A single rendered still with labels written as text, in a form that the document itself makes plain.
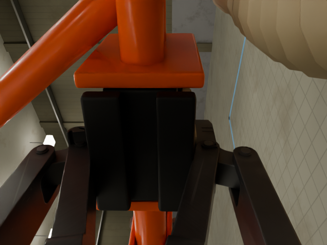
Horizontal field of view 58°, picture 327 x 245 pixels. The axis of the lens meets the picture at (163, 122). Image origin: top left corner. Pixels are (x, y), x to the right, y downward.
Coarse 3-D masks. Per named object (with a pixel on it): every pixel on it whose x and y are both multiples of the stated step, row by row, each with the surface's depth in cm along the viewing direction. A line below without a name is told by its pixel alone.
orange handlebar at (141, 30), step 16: (128, 0) 13; (144, 0) 12; (160, 0) 13; (128, 16) 13; (144, 16) 13; (160, 16) 13; (128, 32) 13; (144, 32) 13; (160, 32) 14; (128, 48) 14; (144, 48) 13; (160, 48) 14; (128, 64) 14; (144, 64) 14; (144, 224) 19; (160, 224) 19; (144, 240) 20; (160, 240) 20
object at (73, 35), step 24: (96, 0) 14; (72, 24) 15; (96, 24) 15; (48, 48) 16; (72, 48) 16; (24, 72) 16; (48, 72) 16; (0, 96) 17; (24, 96) 17; (0, 120) 18
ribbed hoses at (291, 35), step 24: (216, 0) 17; (240, 0) 10; (264, 0) 8; (288, 0) 7; (312, 0) 7; (240, 24) 11; (264, 24) 9; (288, 24) 8; (312, 24) 7; (264, 48) 10; (288, 48) 8; (312, 48) 7; (312, 72) 8
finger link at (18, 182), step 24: (48, 144) 16; (24, 168) 14; (48, 168) 15; (0, 192) 12; (24, 192) 12; (48, 192) 15; (0, 216) 11; (24, 216) 12; (0, 240) 11; (24, 240) 12
